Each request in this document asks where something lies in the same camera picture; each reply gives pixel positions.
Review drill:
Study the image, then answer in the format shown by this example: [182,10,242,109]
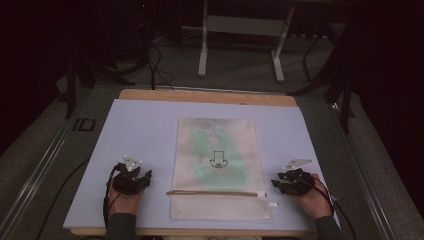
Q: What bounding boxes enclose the black tripod stand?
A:
[287,23,356,135]

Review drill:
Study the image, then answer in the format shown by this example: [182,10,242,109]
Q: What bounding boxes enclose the white foam board mat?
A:
[62,98,341,233]

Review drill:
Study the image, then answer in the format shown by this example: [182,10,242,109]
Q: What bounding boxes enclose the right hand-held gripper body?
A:
[277,158,316,196]

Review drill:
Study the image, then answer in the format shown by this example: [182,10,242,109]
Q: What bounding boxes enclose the black stand with legs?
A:
[63,54,136,120]

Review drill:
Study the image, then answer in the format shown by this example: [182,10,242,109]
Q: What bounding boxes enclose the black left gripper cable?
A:
[102,162,124,231]

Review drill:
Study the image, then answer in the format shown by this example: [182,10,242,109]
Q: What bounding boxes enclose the long black floor cable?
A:
[35,158,92,240]

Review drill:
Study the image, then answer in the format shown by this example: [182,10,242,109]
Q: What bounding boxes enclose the white metal stand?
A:
[197,0,297,84]

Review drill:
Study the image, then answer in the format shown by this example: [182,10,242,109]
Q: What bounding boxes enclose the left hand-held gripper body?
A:
[113,155,150,196]

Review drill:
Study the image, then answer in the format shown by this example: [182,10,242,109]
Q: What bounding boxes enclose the beige cloth zipper pouch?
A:
[169,117,280,221]

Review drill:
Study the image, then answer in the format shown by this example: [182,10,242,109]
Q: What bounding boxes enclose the metal floor rail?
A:
[327,101,398,240]
[0,106,84,236]

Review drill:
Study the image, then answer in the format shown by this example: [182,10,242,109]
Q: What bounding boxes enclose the person's right hand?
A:
[291,172,335,221]

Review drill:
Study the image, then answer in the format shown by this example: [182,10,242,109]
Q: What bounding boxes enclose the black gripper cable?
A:
[309,173,358,240]
[102,162,124,231]

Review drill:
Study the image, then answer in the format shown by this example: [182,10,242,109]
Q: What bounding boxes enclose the person's left hand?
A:
[106,177,145,216]

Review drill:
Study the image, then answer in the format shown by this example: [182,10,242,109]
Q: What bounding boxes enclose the black floor cables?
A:
[145,41,176,91]

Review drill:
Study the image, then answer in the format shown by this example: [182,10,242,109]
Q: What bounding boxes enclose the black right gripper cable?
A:
[309,173,358,240]

